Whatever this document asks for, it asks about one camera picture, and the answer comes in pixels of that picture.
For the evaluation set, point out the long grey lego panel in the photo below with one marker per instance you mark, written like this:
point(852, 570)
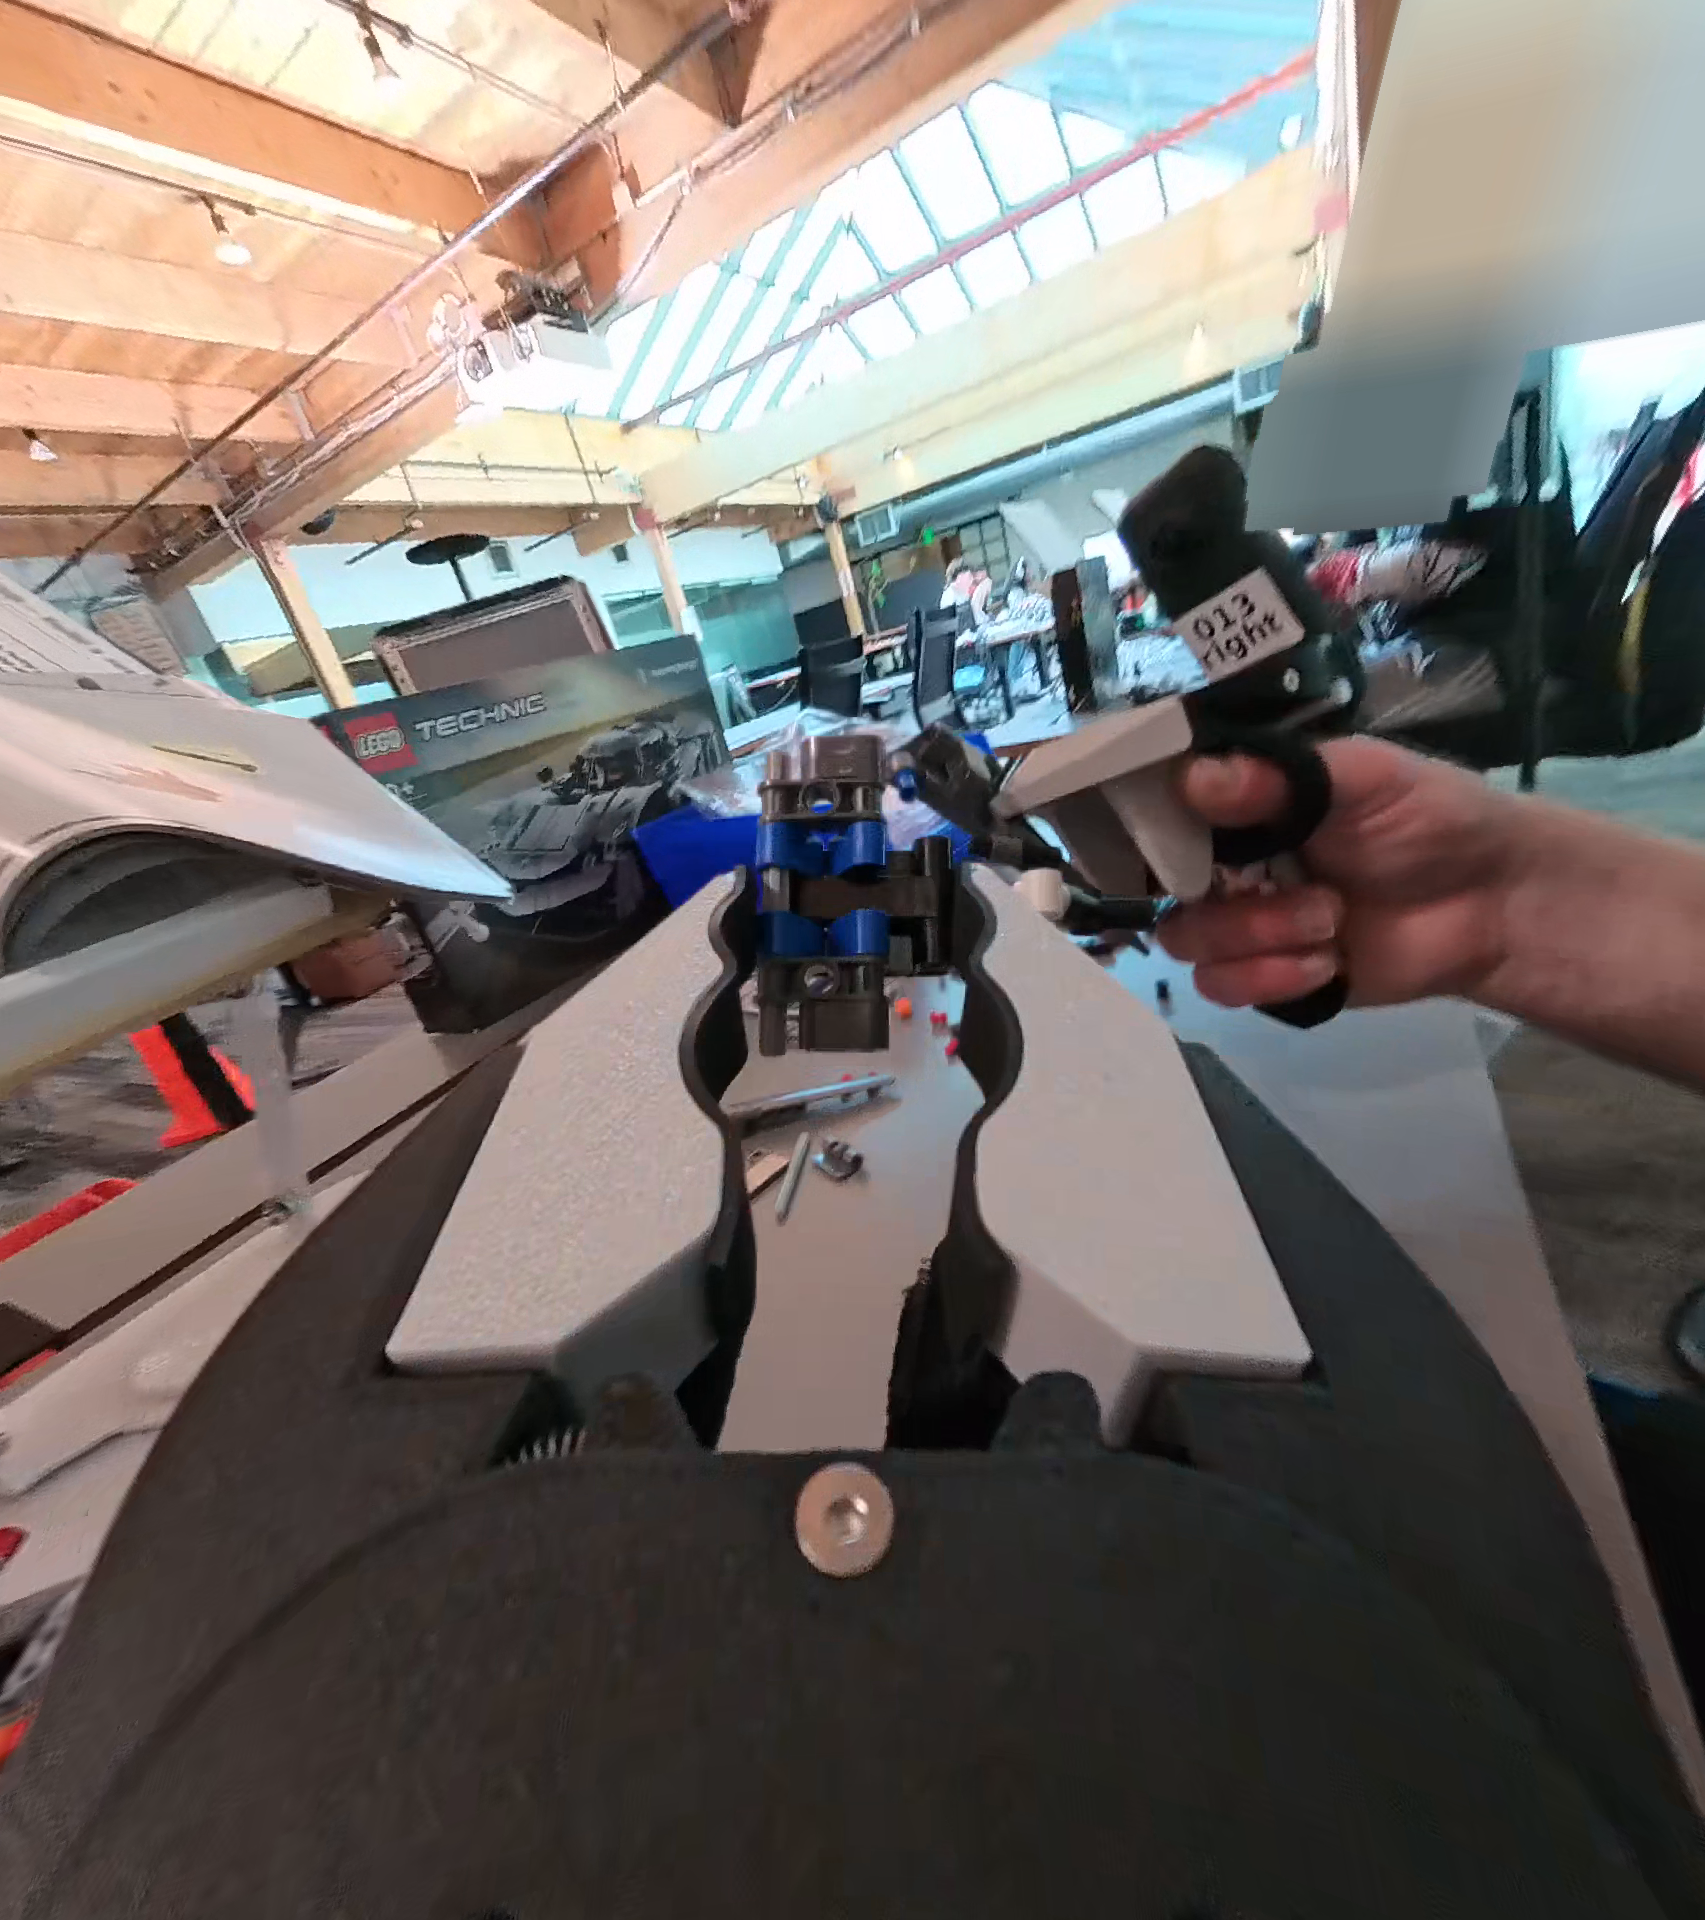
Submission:
point(815, 1099)

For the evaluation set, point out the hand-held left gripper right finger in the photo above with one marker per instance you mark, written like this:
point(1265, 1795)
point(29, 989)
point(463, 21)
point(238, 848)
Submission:
point(1137, 1200)

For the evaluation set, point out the blue plastic bin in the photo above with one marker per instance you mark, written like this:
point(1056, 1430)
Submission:
point(696, 864)

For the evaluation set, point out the blue and grey lego assembly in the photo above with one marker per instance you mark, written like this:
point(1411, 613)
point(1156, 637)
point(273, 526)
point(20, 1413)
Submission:
point(831, 885)

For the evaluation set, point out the long grey lego axle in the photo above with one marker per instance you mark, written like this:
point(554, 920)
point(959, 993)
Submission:
point(792, 1178)

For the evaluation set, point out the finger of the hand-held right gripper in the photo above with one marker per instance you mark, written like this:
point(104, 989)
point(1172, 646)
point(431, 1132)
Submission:
point(1160, 841)
point(1092, 756)

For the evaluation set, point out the person's right forearm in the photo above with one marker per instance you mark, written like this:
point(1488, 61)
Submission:
point(1662, 959)

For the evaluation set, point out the person's right hand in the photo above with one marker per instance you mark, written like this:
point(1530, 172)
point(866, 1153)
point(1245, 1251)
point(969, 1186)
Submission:
point(1392, 885)

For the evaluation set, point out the white ceiling projector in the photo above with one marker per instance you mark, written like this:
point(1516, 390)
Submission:
point(530, 353)

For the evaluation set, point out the black backpack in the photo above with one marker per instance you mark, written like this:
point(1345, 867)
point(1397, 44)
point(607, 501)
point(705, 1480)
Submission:
point(1646, 599)

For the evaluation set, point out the lego instruction booklet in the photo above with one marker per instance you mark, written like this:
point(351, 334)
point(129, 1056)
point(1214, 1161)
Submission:
point(193, 780)

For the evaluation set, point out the scattered red lego pins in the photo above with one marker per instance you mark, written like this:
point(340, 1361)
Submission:
point(926, 1023)

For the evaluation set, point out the clear bags of lego parts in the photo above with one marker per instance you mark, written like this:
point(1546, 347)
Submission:
point(733, 783)

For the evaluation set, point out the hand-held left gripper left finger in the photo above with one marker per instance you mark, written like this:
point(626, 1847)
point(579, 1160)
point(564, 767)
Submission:
point(566, 1200)

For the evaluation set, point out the black round disc on pole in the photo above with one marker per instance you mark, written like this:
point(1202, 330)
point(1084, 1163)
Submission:
point(455, 548)

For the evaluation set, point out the grey lego bracket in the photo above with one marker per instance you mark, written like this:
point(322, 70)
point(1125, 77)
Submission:
point(836, 1160)

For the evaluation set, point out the lego set box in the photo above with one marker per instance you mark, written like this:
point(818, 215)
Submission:
point(553, 780)

